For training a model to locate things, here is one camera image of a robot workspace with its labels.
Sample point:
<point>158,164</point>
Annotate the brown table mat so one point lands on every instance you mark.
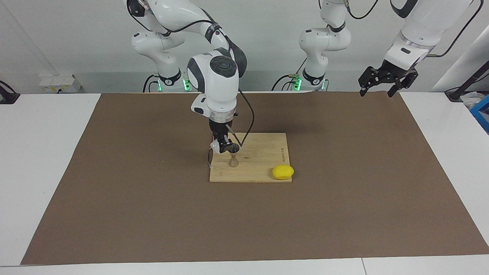
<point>153,214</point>

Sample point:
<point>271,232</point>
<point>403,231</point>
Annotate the black stand leg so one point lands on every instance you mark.
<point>464,87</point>

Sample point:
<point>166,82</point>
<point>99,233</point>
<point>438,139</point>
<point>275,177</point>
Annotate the clear plastic bag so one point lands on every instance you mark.
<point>471,100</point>

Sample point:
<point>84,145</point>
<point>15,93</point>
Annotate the black table clamp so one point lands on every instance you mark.
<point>7,97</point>

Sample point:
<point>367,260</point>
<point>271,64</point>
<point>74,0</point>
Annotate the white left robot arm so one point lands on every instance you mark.
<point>324,42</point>

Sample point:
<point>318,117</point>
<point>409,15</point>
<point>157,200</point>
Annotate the bamboo cutting board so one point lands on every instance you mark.
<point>263,152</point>

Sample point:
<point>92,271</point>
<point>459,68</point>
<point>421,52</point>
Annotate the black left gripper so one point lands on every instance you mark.
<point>395,70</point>

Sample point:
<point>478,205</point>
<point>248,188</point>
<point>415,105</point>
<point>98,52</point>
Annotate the blue box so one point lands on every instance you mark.
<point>482,112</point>

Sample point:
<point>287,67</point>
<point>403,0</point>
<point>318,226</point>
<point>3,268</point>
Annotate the yellow lemon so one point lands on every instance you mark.
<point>283,172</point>

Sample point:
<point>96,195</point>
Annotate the steel double jigger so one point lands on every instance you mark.
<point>233,162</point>

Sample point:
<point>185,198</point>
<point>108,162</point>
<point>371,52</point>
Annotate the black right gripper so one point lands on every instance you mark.
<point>221,130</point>

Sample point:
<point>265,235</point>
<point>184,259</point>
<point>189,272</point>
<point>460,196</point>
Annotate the white slanted beam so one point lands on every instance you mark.
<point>462,61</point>

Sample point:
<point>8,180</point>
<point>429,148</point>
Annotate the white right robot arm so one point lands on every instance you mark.
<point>217,91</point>

